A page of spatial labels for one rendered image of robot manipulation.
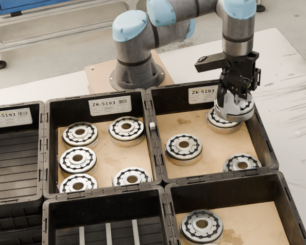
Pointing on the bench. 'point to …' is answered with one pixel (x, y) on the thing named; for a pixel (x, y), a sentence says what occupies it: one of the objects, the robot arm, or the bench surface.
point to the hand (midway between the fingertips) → (227, 109)
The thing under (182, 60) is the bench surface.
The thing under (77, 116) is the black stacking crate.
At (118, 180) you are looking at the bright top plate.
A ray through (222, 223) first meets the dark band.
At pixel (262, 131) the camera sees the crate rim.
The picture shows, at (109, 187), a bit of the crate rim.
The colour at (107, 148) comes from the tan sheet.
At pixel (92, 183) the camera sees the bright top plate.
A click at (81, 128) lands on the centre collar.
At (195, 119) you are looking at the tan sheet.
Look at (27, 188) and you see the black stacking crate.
